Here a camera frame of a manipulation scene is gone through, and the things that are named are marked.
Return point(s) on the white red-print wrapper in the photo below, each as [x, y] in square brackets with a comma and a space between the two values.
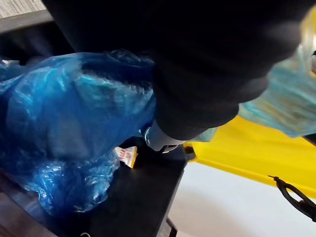
[128, 156]

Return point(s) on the black large trash can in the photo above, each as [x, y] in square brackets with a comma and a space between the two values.
[138, 187]

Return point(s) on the blue plastic rubbish bag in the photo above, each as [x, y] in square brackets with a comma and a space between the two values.
[61, 118]

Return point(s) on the yellow trash bin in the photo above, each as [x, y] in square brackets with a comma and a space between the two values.
[256, 150]

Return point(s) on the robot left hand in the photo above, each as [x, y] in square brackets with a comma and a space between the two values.
[202, 61]

